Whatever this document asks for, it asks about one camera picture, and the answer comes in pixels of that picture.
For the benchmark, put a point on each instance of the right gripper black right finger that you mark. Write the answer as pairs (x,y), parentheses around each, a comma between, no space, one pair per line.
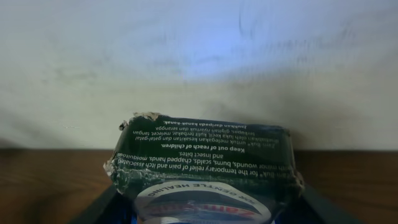
(313,208)

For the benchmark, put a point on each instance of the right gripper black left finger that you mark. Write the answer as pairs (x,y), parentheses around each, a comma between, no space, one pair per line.
(109,208)

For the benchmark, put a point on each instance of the dark green round-label packet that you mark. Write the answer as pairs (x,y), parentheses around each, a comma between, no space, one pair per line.
(181,170)

